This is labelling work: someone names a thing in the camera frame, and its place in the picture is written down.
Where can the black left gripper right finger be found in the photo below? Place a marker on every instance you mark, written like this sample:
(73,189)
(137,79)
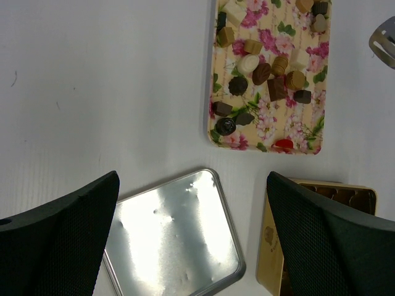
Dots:
(330,248)

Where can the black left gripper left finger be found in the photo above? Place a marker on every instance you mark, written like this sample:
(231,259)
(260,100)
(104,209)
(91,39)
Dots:
(57,248)

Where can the dark small square chocolate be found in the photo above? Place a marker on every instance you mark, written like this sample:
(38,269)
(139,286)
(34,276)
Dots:
(303,96)

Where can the dark leaf chocolate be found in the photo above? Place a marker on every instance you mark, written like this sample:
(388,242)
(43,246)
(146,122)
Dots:
(244,119)

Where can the milk square chocolate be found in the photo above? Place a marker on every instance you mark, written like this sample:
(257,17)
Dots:
(276,88)

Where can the caramel round ribbed chocolate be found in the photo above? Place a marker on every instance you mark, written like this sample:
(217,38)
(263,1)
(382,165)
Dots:
(295,80)

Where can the brown oval ribbed chocolate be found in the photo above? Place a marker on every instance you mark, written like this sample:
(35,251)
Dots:
(261,74)

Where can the caramel barrel chocolate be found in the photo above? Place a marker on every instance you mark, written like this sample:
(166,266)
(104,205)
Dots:
(279,65)

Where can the white square chocolate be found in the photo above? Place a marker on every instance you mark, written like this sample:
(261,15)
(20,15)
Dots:
(299,59)

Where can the white oval chocolate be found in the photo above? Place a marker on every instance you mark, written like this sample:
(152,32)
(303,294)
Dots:
(248,64)

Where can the metal tongs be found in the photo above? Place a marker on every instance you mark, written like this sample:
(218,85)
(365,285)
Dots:
(381,42)

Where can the gold chocolate tin box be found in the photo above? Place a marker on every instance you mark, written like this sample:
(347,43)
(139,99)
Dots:
(271,271)

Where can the dark round glossy chocolate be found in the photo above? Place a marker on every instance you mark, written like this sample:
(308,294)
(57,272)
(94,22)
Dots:
(225,126)

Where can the dark hexagon chocolate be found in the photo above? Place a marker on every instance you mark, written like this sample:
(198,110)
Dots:
(221,109)

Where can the dark flower chocolate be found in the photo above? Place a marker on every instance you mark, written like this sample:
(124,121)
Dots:
(238,85)

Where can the beige heart chocolate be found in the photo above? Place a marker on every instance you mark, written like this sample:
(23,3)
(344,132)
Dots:
(318,24)

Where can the caramel cube chocolate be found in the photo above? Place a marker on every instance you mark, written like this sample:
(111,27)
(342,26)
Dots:
(225,37)

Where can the dark cup chocolate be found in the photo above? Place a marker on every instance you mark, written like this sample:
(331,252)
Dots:
(320,7)

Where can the caramel hexagon chocolate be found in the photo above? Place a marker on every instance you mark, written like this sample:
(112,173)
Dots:
(304,6)

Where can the white block chocolate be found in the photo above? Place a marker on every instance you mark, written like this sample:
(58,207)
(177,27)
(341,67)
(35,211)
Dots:
(235,13)

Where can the red candy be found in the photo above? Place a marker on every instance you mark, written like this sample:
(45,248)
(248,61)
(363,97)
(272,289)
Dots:
(284,144)

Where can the silver tin lid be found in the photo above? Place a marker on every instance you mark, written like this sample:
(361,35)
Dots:
(177,238)

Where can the floral rectangular tray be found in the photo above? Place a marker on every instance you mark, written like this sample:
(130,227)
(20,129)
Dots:
(281,28)

